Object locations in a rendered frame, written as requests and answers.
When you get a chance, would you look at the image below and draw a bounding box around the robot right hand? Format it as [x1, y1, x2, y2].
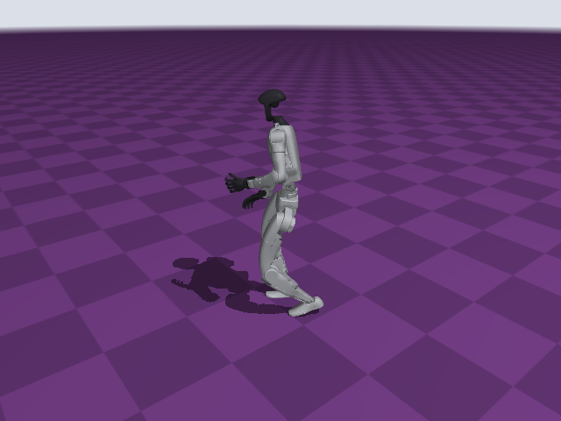
[242, 190, 266, 209]

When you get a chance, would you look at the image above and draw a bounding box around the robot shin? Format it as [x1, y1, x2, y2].
[272, 253, 288, 274]
[261, 268, 313, 304]

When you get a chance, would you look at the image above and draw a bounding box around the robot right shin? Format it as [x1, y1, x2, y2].
[272, 253, 288, 274]

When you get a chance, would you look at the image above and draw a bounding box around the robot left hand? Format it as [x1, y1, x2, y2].
[225, 173, 255, 193]

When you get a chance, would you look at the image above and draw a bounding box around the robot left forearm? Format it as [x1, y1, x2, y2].
[247, 171, 278, 189]

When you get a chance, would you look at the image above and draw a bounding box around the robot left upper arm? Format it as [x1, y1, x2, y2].
[269, 130, 288, 184]

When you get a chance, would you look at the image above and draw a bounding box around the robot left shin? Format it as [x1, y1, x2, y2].
[261, 268, 313, 304]

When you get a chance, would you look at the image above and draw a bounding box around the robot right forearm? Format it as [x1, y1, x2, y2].
[262, 168, 277, 198]

